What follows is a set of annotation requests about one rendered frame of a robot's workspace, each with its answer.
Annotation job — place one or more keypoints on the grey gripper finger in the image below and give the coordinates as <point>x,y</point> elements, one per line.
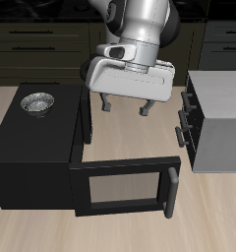
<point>105,101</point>
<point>146,110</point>

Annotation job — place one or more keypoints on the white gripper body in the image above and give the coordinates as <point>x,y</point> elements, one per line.
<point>129,82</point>

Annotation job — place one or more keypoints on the black microwave door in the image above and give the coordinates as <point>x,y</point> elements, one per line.
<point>123,167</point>

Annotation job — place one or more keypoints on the white cabinet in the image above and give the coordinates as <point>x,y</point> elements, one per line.
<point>218,131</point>

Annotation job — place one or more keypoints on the black microwave oven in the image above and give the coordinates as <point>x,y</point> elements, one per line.
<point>34,147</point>

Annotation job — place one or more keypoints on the grey patterned bowl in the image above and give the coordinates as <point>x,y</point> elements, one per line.
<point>37,104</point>

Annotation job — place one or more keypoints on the dark kitchen cupboards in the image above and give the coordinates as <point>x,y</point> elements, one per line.
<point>41,55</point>

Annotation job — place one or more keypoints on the grey kitchen cupboards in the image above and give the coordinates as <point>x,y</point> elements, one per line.
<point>221,49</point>

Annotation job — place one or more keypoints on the black kitchen countertop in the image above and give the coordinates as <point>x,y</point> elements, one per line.
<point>41,10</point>

